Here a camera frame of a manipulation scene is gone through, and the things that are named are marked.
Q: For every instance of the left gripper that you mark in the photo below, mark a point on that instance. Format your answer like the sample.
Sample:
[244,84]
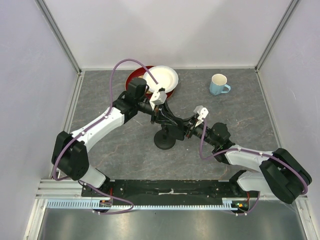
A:
[160,115]

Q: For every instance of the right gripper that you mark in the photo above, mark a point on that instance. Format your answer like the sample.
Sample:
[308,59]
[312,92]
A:
[189,126]

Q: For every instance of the black phone stand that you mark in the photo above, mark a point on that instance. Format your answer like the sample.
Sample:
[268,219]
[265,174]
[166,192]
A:
[163,140]

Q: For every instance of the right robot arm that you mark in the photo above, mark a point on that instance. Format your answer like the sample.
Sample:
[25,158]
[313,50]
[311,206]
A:
[276,172]

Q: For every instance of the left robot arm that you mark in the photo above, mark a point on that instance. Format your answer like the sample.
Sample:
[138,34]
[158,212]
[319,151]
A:
[70,153]

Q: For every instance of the white paper plate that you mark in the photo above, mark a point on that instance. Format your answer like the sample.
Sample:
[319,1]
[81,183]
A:
[166,78]

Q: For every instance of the light blue mug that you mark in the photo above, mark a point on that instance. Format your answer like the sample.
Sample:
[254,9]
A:
[218,85]

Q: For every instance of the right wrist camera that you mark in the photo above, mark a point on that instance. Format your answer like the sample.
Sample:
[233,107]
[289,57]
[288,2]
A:
[201,112]

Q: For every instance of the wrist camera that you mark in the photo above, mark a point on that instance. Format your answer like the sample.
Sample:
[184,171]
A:
[201,112]
[158,97]

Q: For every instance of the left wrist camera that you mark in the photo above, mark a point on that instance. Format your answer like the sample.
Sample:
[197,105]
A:
[158,97]

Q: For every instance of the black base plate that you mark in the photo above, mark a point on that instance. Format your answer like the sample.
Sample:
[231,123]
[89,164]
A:
[175,192]

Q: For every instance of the grey cable duct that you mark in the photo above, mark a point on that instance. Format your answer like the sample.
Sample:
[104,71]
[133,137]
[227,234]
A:
[96,204]

